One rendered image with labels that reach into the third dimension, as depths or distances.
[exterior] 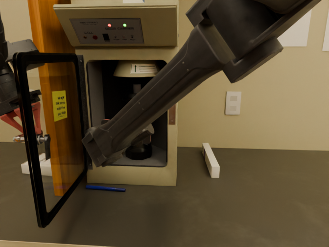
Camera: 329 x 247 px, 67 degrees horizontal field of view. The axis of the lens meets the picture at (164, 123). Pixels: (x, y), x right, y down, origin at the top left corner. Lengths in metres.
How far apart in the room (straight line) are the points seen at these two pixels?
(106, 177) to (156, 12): 0.57
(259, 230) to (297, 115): 0.75
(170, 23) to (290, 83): 0.77
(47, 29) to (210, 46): 0.59
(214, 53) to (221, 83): 0.92
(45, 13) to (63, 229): 0.59
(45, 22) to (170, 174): 0.60
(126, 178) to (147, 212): 0.19
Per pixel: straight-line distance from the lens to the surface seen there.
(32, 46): 0.69
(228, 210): 0.80
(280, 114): 1.33
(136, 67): 0.82
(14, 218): 0.86
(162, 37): 0.74
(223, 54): 0.34
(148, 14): 0.70
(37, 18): 0.81
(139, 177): 0.90
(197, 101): 1.24
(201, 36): 0.33
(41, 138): 0.62
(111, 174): 0.92
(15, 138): 0.65
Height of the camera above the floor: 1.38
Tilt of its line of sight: 15 degrees down
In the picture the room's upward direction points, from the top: straight up
